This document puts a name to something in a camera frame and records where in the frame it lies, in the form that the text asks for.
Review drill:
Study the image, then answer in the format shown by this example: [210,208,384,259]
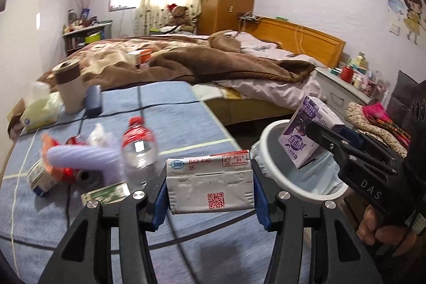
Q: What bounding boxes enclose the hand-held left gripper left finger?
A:
[36,167,169,284]

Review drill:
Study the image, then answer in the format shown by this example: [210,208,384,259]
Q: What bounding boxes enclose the green white box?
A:
[349,53,368,72]

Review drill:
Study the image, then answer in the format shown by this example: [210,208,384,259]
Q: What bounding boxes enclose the brown fleece blanket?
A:
[143,29,315,87]

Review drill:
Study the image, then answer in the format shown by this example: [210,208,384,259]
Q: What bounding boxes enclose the dark blue glasses case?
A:
[86,85,102,116]

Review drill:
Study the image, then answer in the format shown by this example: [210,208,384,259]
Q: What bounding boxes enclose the pale yellow tissue pack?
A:
[19,82,64,132]

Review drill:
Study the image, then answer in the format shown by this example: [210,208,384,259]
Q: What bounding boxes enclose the cluttered white shelf desk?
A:
[63,20,114,56]

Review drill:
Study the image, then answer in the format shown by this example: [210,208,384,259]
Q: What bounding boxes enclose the pale blue bin liner bag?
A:
[249,138,347,196]

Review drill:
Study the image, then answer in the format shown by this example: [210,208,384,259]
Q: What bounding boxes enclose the white cable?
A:
[294,23,305,53]

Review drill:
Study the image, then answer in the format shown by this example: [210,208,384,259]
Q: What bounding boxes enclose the pink quilt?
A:
[216,31,328,102]

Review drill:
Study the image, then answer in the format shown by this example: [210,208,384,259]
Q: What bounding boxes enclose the white round bin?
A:
[259,119,350,205]

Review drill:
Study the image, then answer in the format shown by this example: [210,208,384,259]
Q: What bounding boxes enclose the clear plastic bottle red label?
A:
[120,116,159,193]

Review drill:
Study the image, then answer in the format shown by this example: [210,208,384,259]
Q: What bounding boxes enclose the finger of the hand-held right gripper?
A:
[305,122,391,179]
[344,127,407,165]

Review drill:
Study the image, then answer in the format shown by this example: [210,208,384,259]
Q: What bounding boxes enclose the orange white box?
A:
[126,49,154,67]

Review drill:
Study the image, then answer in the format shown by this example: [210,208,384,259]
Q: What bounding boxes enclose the dark grey cushion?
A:
[388,69,420,112]

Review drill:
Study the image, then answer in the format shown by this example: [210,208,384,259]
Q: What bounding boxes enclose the floral quilted garment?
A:
[344,102,376,135]

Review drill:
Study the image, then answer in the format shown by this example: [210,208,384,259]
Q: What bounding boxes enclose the purple milk carton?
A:
[278,95,346,170]

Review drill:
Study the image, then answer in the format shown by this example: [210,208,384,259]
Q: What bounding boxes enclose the white tissue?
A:
[88,122,114,151]

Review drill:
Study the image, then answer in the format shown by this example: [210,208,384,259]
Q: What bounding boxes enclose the power strip with cables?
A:
[238,13,263,24]

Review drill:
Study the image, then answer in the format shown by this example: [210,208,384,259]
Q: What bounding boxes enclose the green white packet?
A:
[81,182,130,205]

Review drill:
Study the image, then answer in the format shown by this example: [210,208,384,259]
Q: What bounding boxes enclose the beige cup brown lid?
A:
[53,58,88,115]

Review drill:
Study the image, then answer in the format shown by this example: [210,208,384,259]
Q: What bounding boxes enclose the blue checked tablecloth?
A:
[0,81,253,284]

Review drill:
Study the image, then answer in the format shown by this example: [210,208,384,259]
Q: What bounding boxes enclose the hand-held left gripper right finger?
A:
[249,159,385,284]

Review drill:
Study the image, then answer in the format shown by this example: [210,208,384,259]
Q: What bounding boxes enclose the brown cream patterned blanket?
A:
[36,38,214,93]

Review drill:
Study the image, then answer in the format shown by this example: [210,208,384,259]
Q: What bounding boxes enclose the wooden bed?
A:
[36,17,347,128]

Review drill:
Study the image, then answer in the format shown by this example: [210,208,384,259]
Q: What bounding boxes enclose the grey nightstand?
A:
[314,66,387,105]

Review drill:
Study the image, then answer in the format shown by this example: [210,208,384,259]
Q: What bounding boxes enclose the pink printed box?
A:
[363,78,380,95]

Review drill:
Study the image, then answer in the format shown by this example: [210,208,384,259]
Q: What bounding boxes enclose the red drink can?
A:
[63,136,102,190]

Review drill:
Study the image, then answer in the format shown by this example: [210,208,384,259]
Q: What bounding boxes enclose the vase with dried branches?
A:
[70,0,100,21]

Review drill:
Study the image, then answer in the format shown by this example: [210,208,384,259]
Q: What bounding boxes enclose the yellow white bed sheet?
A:
[193,83,240,101]

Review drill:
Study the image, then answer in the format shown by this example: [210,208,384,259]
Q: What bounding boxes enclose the pink cloth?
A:
[363,102,411,156]

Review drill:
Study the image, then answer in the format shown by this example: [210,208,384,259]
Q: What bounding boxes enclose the brown teddy bear red hat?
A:
[166,3,195,33]

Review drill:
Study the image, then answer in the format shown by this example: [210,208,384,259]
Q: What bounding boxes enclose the white milk carton red print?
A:
[165,150,257,214]

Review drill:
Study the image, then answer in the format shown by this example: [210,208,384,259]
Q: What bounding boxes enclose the person's right hand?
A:
[356,204,420,248]

